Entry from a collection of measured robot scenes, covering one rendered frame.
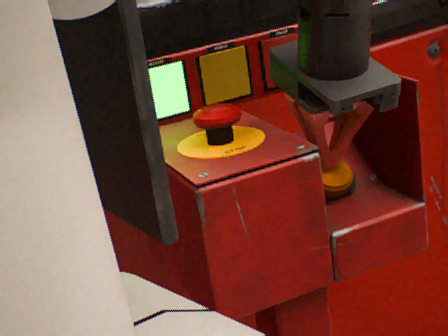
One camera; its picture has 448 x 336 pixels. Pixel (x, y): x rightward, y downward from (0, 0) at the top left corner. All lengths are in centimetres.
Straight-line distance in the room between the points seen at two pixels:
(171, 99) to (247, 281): 19
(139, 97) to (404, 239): 49
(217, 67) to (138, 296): 56
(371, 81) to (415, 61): 37
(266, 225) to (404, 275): 49
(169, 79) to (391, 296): 48
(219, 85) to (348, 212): 17
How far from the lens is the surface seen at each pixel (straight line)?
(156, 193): 27
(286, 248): 67
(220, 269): 65
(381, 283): 110
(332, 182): 75
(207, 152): 68
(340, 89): 66
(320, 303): 78
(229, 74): 78
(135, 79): 26
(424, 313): 117
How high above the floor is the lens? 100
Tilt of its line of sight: 20 degrees down
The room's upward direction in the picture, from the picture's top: 9 degrees counter-clockwise
